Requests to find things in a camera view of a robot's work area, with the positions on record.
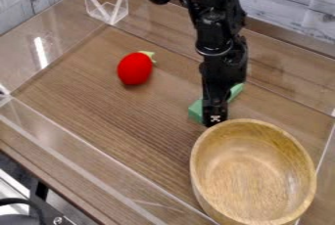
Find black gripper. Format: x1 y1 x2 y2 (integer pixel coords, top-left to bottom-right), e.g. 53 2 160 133
198 35 249 127

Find clear acrylic tray wall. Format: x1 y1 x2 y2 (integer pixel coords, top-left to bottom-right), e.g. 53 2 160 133
0 85 217 225

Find clear acrylic corner bracket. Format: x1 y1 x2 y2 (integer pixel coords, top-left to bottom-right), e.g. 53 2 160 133
83 0 128 25

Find red plush strawberry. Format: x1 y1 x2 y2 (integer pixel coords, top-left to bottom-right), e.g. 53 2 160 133
116 51 155 85

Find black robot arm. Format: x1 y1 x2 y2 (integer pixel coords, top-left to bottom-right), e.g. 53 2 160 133
148 0 247 127

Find green rectangular block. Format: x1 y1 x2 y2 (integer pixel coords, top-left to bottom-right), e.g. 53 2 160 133
188 83 245 123

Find black cable under table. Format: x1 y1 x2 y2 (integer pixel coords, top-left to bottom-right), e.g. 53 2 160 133
0 197 49 225

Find light wooden bowl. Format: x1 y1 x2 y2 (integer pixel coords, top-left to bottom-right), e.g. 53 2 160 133
190 118 316 225

